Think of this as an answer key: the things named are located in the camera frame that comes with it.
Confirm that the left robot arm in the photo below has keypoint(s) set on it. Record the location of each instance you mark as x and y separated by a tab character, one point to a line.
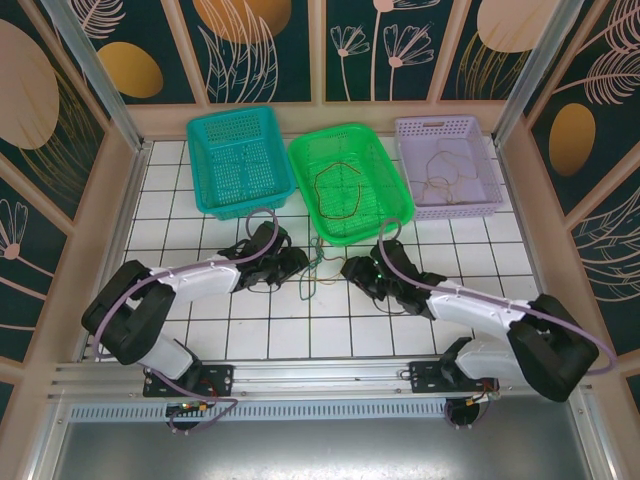
200	277

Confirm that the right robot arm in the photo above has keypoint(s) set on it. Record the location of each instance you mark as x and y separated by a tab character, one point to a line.
475	307

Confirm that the lavender plastic basket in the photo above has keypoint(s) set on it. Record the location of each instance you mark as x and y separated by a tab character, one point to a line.
440	212

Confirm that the teal plastic basket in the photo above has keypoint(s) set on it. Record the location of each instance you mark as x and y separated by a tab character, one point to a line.
240	165

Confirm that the green plastic basket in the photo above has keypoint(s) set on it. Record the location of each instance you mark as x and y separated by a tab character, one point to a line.
385	165

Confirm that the yellow power connector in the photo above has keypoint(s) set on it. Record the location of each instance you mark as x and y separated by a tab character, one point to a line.
475	401
201	409

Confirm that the grey metal sheet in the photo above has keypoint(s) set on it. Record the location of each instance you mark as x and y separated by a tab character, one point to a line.
320	450

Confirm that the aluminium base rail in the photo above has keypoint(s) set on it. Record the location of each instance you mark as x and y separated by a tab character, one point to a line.
320	375

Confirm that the aluminium side rail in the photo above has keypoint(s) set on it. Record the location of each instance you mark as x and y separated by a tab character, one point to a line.
540	250
129	200

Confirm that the aluminium corner post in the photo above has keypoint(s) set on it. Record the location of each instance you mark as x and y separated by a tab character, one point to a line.
105	85
545	50

